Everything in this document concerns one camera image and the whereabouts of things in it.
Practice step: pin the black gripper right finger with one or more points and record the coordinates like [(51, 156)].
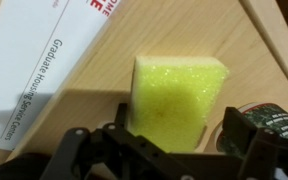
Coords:
[(263, 148)]

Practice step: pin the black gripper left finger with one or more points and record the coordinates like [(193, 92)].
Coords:
[(127, 157)]

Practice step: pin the yellow sponge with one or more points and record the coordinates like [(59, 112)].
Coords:
[(172, 98)]

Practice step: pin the light wooden side table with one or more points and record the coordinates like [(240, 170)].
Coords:
[(102, 79)]

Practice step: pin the white paper envelope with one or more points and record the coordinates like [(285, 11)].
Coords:
[(40, 43)]

